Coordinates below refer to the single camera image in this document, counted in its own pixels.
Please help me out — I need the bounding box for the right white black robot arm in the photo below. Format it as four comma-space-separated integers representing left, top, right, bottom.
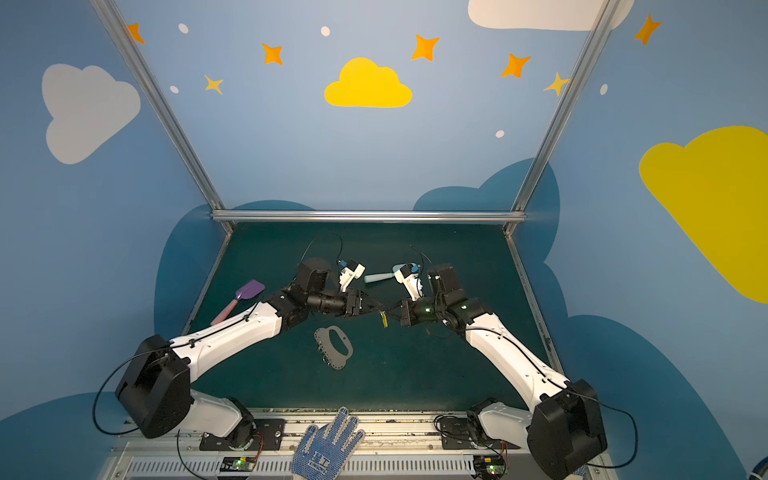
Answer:
392, 264, 607, 479

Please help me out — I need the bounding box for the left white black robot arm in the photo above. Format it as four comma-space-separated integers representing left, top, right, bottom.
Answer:
115, 258, 384, 450

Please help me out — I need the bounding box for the light blue toy shovel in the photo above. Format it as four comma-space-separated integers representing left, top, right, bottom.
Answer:
363, 264, 403, 284

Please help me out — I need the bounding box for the purple pink toy shovel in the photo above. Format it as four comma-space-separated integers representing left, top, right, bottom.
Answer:
210, 279, 265, 326

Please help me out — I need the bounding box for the blue dotted glove centre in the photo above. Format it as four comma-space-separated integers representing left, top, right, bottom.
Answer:
291, 407, 366, 480

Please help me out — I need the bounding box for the right green circuit board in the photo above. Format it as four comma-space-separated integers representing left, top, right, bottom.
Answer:
472, 456, 507, 480

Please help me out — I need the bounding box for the green circuit board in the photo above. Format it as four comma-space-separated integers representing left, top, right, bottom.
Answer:
220, 457, 256, 473
472, 456, 507, 480

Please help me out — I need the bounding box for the left green circuit board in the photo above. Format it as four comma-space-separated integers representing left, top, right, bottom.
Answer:
220, 457, 256, 473

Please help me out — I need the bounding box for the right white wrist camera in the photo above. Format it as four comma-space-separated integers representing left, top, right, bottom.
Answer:
393, 263, 423, 301

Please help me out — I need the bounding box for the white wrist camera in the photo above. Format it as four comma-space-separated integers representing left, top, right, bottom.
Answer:
339, 259, 365, 293
393, 263, 423, 301

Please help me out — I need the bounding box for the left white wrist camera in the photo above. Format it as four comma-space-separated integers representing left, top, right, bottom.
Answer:
339, 259, 365, 293

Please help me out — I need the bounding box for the aluminium front rail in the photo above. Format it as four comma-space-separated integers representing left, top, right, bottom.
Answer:
98, 409, 545, 479

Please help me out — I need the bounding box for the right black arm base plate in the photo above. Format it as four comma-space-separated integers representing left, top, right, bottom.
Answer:
433, 415, 504, 450

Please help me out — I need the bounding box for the right aluminium frame post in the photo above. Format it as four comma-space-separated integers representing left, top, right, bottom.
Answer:
503, 0, 622, 240

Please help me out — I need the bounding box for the aluminium frame post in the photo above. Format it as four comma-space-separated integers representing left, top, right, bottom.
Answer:
503, 0, 622, 240
90, 0, 226, 213

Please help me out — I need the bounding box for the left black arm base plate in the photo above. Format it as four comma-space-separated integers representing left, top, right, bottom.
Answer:
199, 418, 285, 452

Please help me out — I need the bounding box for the left aluminium frame post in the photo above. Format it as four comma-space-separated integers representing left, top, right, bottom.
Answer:
90, 0, 226, 213

